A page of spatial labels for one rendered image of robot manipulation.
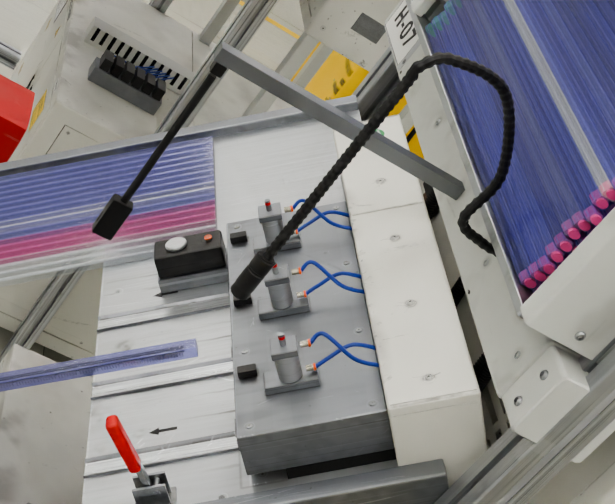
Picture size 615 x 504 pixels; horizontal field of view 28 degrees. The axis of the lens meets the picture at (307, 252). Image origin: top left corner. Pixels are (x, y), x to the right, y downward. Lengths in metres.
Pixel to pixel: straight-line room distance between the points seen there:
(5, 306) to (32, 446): 1.08
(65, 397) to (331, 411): 0.81
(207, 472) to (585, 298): 0.39
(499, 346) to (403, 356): 0.09
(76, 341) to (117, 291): 1.44
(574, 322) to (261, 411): 0.30
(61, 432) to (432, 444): 0.81
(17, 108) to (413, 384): 1.14
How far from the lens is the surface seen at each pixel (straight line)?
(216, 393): 1.25
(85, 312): 2.80
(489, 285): 1.14
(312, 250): 1.30
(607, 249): 0.97
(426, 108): 1.42
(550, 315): 0.99
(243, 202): 1.51
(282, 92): 1.17
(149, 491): 1.14
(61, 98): 2.54
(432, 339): 1.13
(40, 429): 1.79
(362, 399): 1.11
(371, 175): 1.37
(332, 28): 2.45
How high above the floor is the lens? 1.75
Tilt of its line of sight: 26 degrees down
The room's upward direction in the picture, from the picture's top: 39 degrees clockwise
